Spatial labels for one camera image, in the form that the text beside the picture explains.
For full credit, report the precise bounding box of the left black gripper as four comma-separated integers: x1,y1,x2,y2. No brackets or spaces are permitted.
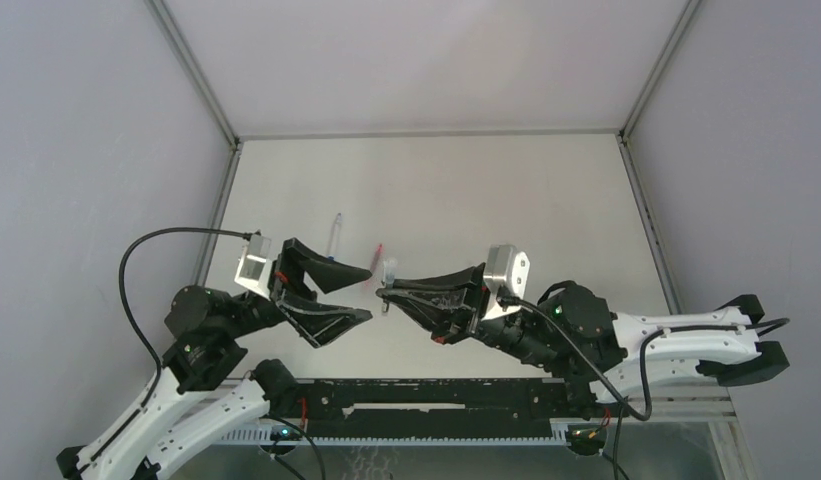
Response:
224,236,376,344

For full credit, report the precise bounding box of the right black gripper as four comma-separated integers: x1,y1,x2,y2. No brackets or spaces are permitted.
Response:
380,264,557,371

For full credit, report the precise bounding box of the pink gel pen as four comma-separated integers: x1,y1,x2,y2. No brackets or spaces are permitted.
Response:
365,243,383,286

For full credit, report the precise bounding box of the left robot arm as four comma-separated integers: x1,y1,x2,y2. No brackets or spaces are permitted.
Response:
56,232,371,479

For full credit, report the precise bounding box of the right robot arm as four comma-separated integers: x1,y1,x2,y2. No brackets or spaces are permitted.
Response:
377,259,789,421

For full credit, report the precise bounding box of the blue capped white marker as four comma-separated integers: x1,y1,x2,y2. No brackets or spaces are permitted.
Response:
326,213,343,259

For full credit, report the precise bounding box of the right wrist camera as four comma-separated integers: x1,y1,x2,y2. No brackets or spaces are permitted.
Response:
482,244,530,320

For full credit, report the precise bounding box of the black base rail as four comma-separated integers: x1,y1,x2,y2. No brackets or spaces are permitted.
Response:
277,377,631,440

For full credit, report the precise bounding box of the white cable tray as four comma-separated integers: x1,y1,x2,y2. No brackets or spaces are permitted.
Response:
213,424,570,447

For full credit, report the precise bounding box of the aluminium frame right post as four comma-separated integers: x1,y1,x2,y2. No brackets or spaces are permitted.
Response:
615,0,704,314

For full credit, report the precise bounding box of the aluminium frame post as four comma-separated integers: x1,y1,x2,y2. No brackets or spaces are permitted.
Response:
615,0,704,314
144,0,243,293

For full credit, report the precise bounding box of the aluminium frame back rail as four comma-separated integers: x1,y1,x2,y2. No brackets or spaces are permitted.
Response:
238,127,622,143

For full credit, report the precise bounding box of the aluminium frame left post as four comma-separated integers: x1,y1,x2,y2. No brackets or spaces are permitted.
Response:
144,0,243,293

